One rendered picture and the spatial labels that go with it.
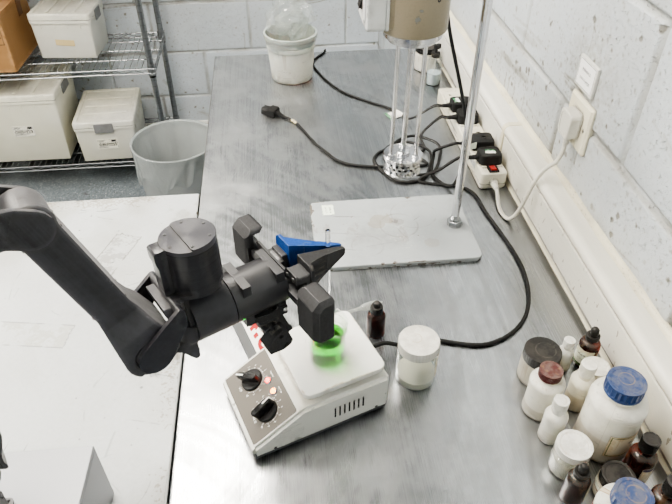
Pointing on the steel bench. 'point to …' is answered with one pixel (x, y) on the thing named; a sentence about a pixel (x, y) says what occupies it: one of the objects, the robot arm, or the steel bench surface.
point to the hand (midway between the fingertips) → (318, 258)
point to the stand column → (471, 112)
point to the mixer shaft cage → (408, 163)
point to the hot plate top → (370, 365)
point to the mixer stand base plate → (394, 232)
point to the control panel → (247, 400)
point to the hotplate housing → (315, 408)
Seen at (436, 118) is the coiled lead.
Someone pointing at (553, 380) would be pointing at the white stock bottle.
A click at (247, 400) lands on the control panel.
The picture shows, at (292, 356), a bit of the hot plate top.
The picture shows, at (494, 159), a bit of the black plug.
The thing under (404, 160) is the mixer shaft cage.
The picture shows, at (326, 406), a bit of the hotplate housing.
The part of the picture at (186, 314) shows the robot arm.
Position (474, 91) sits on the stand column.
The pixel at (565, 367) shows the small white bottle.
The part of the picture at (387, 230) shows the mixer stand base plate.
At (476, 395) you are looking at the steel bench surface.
